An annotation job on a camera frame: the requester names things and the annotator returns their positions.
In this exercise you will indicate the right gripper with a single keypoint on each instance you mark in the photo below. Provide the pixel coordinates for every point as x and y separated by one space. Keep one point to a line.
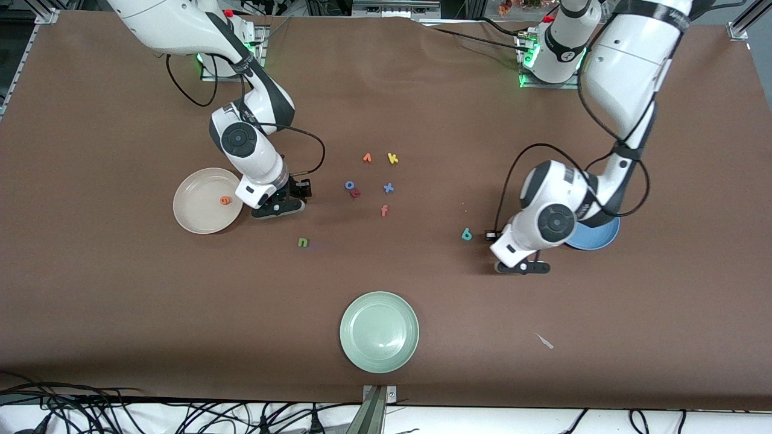
295 187

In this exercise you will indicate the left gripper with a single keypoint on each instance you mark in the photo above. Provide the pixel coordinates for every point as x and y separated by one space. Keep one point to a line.
490 238

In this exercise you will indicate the teal foam letter b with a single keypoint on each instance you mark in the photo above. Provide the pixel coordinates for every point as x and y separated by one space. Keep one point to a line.
465 235

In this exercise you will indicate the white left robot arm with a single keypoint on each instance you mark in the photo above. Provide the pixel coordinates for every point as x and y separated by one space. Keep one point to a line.
621 66

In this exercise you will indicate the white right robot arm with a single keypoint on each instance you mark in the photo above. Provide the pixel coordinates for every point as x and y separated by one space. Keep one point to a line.
241 141

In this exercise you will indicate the beige plate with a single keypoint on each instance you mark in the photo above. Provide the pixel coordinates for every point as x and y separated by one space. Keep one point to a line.
199 208

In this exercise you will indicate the blue plate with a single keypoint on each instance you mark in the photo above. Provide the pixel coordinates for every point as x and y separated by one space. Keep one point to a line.
603 238

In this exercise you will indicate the white paper scrap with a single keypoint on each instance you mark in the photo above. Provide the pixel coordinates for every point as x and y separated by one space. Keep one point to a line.
544 341

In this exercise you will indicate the pale green plate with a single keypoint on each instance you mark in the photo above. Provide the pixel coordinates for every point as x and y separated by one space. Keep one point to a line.
379 332

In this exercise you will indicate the silver metal box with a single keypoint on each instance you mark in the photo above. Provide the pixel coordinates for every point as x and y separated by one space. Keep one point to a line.
395 7

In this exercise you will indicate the orange brown object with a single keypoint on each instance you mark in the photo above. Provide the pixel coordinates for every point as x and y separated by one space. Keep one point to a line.
518 6

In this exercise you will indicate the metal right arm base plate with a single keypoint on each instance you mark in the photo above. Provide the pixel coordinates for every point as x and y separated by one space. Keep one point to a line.
260 60

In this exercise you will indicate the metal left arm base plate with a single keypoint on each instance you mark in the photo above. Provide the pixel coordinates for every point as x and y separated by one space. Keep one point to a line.
543 85

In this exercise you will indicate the metal table edge bracket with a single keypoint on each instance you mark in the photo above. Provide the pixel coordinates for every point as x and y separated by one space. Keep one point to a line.
377 410

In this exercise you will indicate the aluminium frame rail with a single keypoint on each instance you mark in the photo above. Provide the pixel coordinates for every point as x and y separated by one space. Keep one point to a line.
15 72
748 18

